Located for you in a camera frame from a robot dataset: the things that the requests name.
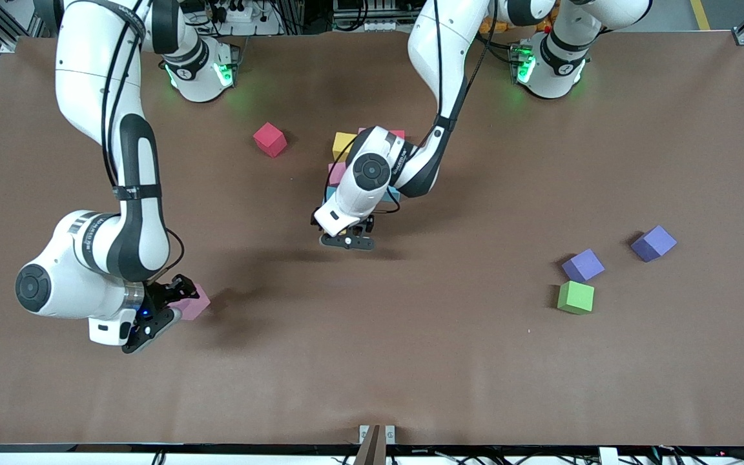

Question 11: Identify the white rack device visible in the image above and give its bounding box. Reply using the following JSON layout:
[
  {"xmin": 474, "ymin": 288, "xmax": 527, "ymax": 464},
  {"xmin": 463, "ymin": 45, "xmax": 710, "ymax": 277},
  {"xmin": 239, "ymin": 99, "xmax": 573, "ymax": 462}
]
[{"xmin": 333, "ymin": 0, "xmax": 411, "ymax": 33}]

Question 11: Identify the brown mounting bar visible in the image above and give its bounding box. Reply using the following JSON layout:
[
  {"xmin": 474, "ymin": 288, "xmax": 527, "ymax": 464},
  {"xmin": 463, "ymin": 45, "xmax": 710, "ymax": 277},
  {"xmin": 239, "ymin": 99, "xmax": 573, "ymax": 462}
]
[{"xmin": 354, "ymin": 425, "xmax": 387, "ymax": 465}]

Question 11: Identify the white power strip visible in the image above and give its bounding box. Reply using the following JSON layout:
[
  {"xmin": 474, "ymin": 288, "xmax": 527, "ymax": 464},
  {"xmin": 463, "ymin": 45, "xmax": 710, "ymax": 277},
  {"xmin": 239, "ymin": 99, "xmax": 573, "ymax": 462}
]
[{"xmin": 207, "ymin": 0, "xmax": 263, "ymax": 23}]

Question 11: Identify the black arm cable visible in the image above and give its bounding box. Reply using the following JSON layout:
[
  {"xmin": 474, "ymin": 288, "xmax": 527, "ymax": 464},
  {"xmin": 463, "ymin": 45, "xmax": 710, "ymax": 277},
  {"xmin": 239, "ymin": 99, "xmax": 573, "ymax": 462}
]
[
  {"xmin": 341, "ymin": 0, "xmax": 499, "ymax": 215},
  {"xmin": 101, "ymin": 0, "xmax": 185, "ymax": 282}
]

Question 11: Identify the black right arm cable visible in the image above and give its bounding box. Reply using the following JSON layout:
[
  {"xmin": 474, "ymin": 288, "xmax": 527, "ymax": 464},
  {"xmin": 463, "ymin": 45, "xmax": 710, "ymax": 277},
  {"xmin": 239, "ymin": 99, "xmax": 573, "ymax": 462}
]
[{"xmin": 101, "ymin": 0, "xmax": 185, "ymax": 282}]

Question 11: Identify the purple foam cube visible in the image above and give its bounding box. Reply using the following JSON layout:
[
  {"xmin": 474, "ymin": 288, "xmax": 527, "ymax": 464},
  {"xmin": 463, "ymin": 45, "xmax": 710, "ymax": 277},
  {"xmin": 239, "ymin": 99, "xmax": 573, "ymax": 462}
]
[
  {"xmin": 630, "ymin": 225, "xmax": 677, "ymax": 263},
  {"xmin": 562, "ymin": 249, "xmax": 605, "ymax": 284}
]

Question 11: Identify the pile of orange fruits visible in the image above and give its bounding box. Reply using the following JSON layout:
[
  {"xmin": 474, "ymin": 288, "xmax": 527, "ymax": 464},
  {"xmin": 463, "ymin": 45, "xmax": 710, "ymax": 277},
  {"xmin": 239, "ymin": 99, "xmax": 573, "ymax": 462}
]
[{"xmin": 480, "ymin": 16, "xmax": 553, "ymax": 34}]

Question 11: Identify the brown paper table cover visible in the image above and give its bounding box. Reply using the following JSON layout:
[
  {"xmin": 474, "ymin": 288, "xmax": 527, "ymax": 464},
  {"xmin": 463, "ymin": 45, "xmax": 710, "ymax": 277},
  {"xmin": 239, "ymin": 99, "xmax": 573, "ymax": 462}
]
[{"xmin": 0, "ymin": 32, "xmax": 744, "ymax": 446}]

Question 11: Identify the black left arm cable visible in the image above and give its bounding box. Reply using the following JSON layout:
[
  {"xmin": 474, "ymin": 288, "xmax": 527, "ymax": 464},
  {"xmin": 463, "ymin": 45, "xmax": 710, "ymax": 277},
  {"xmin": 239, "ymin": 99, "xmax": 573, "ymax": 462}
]
[{"xmin": 341, "ymin": 0, "xmax": 499, "ymax": 215}]

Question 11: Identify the small metal table bracket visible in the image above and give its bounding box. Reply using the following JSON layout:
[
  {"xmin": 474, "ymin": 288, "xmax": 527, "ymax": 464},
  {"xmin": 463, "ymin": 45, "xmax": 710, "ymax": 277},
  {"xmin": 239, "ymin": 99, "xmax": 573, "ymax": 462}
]
[{"xmin": 359, "ymin": 424, "xmax": 396, "ymax": 445}]

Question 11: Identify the green foam cube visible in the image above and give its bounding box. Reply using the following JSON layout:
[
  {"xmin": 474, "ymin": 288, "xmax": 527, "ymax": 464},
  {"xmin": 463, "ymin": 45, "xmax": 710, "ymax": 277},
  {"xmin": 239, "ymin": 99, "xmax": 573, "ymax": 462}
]
[{"xmin": 557, "ymin": 280, "xmax": 595, "ymax": 315}]

